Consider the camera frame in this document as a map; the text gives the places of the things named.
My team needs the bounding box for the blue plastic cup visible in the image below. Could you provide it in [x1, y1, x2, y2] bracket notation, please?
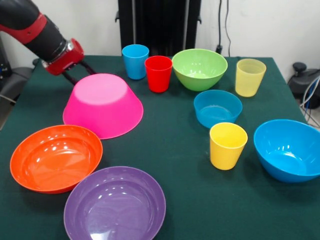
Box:
[121, 44, 150, 81]

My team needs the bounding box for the orange plastic bowl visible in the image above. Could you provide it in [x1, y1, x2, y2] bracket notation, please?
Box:
[9, 124, 104, 195]

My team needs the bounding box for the yellow plastic cup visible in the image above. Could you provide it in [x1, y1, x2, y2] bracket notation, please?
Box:
[209, 121, 249, 171]

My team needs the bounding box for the small dark blue bowl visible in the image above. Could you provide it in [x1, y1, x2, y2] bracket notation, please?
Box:
[193, 89, 244, 129]

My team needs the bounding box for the red plastic cup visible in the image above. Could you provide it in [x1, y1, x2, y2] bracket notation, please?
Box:
[144, 55, 174, 94]

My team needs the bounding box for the translucent yellow-green plastic cup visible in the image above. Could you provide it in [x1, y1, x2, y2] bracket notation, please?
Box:
[234, 58, 267, 98]

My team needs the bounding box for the black floor device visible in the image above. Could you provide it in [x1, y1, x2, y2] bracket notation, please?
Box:
[0, 33, 41, 103]
[287, 62, 320, 110]

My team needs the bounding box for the dark green table cloth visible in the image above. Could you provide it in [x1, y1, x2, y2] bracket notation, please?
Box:
[0, 55, 320, 240]

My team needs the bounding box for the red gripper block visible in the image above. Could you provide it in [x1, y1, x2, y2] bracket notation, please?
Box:
[41, 37, 97, 86]

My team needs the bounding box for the pink plastic bowl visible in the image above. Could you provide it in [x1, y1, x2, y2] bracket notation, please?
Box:
[62, 73, 145, 140]

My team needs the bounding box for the thick black wall cable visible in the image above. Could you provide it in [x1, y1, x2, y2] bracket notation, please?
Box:
[215, 0, 224, 54]

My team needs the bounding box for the purple plastic bowl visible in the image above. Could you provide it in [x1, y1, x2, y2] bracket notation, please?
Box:
[63, 165, 167, 240]

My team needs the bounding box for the bundle of blue white cables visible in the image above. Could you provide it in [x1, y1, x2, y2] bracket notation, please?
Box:
[299, 74, 320, 127]

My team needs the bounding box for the large light blue bowl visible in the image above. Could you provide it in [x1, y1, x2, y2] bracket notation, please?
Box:
[253, 118, 320, 184]

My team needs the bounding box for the green plastic bowl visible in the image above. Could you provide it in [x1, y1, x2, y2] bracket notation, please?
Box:
[171, 48, 229, 92]

